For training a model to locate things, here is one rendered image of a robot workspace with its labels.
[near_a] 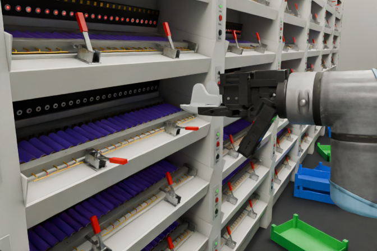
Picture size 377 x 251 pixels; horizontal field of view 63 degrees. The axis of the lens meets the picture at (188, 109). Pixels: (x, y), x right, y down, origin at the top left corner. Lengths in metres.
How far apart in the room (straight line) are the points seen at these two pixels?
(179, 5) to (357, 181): 0.71
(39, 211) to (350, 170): 0.48
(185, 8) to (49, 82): 0.58
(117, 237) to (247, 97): 0.44
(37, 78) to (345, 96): 0.45
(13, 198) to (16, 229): 0.05
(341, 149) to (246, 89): 0.18
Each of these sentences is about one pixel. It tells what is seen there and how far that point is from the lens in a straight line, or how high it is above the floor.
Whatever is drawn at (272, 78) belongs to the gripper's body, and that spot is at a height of 0.93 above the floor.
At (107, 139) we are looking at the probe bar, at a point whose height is 0.79.
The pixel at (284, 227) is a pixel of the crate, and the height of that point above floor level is 0.03.
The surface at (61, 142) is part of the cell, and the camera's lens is 0.67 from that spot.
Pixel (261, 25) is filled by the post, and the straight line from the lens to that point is 1.63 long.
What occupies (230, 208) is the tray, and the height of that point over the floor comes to 0.36.
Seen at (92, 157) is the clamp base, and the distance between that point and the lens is 0.62.
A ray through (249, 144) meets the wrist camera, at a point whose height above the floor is 0.81.
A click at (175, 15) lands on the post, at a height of 1.08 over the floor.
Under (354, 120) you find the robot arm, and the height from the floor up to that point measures 0.88.
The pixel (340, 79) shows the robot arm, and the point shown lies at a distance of 0.52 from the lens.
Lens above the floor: 0.99
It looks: 12 degrees down
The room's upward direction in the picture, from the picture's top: straight up
